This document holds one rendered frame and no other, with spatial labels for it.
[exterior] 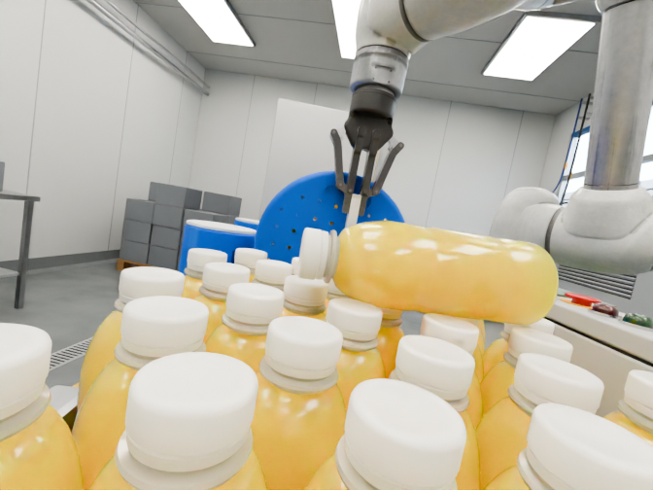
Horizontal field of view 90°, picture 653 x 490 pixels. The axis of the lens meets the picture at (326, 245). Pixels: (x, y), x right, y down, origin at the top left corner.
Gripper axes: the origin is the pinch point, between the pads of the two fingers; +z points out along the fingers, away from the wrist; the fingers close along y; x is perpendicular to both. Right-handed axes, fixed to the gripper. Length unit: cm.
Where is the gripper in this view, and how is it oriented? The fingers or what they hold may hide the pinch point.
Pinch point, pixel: (352, 215)
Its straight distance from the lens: 57.1
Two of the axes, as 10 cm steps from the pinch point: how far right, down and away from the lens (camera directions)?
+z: -1.8, 9.8, 0.8
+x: -0.5, -0.9, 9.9
